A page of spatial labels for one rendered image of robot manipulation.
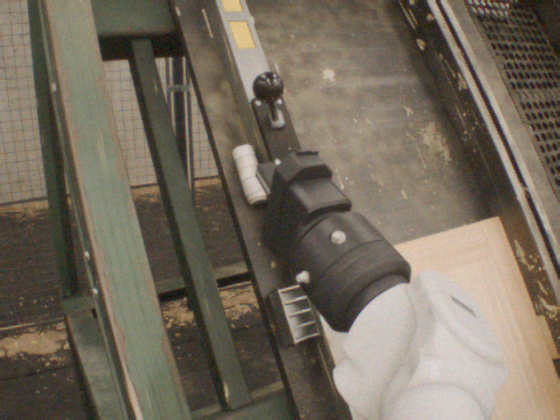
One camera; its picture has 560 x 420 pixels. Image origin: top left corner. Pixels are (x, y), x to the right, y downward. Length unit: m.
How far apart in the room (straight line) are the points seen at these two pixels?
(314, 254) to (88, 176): 0.29
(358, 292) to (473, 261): 0.47
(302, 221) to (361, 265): 0.08
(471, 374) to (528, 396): 0.57
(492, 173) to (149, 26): 0.63
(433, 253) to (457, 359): 0.48
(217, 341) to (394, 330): 0.34
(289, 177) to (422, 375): 0.23
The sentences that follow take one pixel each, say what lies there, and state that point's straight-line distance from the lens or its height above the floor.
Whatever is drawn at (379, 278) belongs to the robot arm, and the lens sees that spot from 0.42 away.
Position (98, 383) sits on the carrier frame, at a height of 0.79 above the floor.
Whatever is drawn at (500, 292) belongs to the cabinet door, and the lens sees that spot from 0.89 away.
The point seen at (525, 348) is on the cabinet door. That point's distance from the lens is 0.91.
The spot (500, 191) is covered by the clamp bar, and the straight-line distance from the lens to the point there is 0.93.
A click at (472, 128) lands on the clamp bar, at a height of 1.42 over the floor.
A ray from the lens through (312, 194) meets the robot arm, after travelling 0.47.
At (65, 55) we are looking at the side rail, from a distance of 0.68.
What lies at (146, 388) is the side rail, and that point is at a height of 1.23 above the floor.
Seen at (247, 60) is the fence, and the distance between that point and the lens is 0.75.
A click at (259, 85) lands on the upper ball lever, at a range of 0.59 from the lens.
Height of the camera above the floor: 1.57
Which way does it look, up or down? 19 degrees down
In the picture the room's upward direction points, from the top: straight up
